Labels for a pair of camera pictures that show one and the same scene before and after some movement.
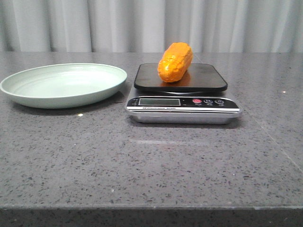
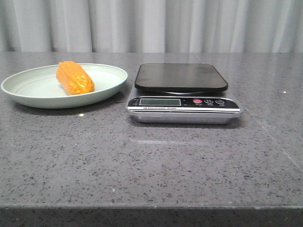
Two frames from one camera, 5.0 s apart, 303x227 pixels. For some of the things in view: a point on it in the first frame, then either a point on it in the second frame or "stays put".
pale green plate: [64, 86] stays put
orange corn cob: [175, 62] to [73, 79]
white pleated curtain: [151, 26] stays put
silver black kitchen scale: [181, 94] stays put
